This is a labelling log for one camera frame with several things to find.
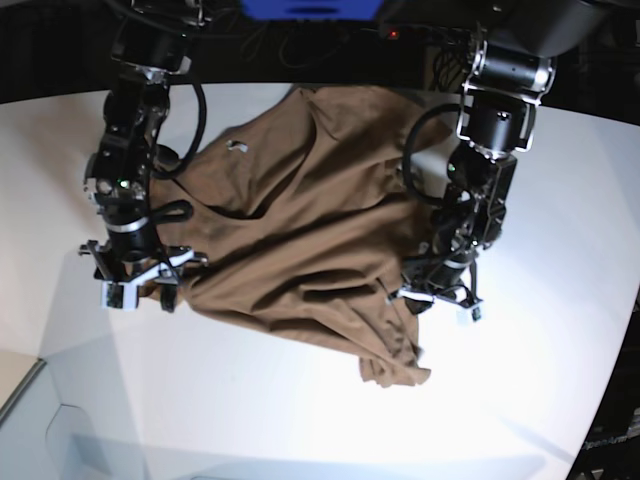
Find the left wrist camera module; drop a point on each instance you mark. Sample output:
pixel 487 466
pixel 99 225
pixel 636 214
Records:
pixel 468 314

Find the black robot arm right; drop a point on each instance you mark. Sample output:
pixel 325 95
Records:
pixel 151 48

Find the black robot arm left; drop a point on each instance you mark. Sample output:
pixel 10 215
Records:
pixel 511 67

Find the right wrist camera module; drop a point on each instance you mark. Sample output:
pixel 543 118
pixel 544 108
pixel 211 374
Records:
pixel 121 296

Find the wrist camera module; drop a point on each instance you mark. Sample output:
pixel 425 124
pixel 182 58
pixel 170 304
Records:
pixel 468 314
pixel 121 296

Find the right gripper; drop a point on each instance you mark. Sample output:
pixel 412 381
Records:
pixel 164 268

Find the brown t-shirt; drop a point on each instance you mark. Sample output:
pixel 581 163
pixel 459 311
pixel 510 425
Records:
pixel 305 221

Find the black power strip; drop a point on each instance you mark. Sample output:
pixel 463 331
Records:
pixel 414 33

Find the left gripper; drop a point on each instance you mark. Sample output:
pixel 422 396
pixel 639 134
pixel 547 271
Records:
pixel 452 279

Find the blue plastic bin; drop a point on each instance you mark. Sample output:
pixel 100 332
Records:
pixel 281 10

